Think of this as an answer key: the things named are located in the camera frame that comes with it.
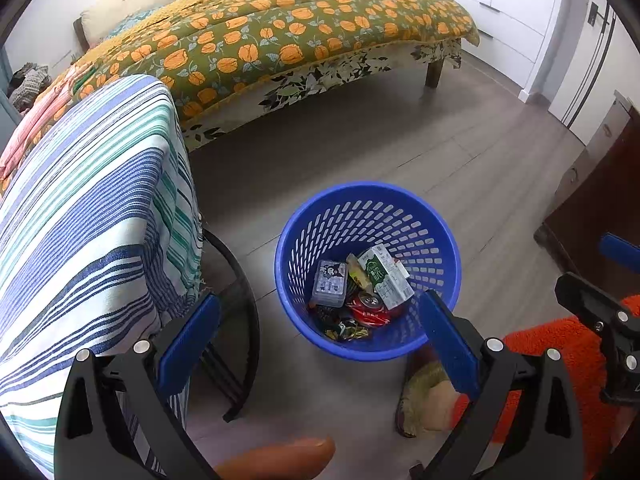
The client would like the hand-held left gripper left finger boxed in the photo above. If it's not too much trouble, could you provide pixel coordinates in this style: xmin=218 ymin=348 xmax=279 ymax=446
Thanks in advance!
xmin=54 ymin=293 xmax=222 ymax=480

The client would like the wooden headboard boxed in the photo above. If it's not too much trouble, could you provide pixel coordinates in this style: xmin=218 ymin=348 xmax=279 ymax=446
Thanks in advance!
xmin=72 ymin=15 xmax=89 ymax=52

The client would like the green white milk carton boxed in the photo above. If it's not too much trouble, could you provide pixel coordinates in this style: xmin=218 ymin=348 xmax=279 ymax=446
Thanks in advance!
xmin=357 ymin=245 xmax=416 ymax=311

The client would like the pink striped folded blanket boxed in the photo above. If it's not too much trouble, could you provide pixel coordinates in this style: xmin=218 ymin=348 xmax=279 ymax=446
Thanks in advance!
xmin=0 ymin=62 xmax=77 ymax=177

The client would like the white door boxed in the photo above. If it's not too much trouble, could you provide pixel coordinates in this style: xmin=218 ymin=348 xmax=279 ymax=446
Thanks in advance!
xmin=547 ymin=0 xmax=640 ymax=147

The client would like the striped tablecloth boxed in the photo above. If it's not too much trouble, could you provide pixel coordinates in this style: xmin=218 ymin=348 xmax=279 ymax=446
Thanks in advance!
xmin=0 ymin=73 xmax=207 ymax=480

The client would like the gold black snack wrapper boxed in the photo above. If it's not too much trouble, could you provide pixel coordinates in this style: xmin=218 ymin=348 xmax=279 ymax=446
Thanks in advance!
xmin=320 ymin=310 xmax=373 ymax=343

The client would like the brown wooden cabinet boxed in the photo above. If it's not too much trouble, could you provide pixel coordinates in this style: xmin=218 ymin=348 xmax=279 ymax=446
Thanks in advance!
xmin=533 ymin=90 xmax=640 ymax=292

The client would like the crushed red can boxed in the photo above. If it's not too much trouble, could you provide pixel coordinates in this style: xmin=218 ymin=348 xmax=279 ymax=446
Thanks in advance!
xmin=345 ymin=292 xmax=392 ymax=329

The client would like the floral bed skirt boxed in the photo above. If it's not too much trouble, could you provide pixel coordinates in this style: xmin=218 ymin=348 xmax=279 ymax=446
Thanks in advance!
xmin=179 ymin=39 xmax=464 ymax=152

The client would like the blue plastic basket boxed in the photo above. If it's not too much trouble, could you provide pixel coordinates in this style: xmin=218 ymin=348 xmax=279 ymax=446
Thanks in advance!
xmin=274 ymin=183 xmax=463 ymax=362

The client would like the person's left hand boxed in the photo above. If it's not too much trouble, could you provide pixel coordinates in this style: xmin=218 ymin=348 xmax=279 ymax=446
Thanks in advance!
xmin=214 ymin=436 xmax=337 ymax=480

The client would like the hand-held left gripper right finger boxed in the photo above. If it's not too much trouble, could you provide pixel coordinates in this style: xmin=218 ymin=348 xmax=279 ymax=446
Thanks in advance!
xmin=409 ymin=289 xmax=586 ymax=480

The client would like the beige snack packet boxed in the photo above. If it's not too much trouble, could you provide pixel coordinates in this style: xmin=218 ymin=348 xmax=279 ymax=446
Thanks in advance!
xmin=346 ymin=253 xmax=374 ymax=292

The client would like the clear plastic box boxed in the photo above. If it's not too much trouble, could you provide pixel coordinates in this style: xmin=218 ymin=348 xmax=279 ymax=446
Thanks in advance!
xmin=309 ymin=259 xmax=349 ymax=309

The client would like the orange fleece garment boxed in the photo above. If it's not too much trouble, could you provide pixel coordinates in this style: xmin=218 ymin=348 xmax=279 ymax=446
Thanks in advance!
xmin=449 ymin=294 xmax=640 ymax=480

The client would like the teal patterned pillow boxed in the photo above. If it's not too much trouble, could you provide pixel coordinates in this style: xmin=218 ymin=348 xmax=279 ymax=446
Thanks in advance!
xmin=106 ymin=0 xmax=177 ymax=37

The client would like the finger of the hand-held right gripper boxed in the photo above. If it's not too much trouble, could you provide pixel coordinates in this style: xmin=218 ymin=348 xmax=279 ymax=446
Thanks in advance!
xmin=554 ymin=271 xmax=640 ymax=407
xmin=599 ymin=232 xmax=640 ymax=263

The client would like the beige plush slipper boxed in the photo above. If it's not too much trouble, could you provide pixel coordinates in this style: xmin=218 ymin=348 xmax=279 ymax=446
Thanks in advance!
xmin=396 ymin=347 xmax=469 ymax=439

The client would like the black metal table frame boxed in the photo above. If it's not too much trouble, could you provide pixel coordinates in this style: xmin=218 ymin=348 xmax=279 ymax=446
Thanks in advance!
xmin=197 ymin=227 xmax=262 ymax=423

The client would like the wooden bed leg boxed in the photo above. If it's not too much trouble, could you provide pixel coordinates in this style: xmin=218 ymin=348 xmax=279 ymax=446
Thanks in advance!
xmin=424 ymin=57 xmax=447 ymax=90

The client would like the white wardrobe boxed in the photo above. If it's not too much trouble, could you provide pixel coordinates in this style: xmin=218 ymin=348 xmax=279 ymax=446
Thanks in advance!
xmin=344 ymin=0 xmax=572 ymax=107

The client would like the pile of clothes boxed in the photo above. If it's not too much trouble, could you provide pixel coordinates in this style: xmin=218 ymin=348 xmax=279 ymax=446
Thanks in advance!
xmin=9 ymin=63 xmax=52 ymax=112

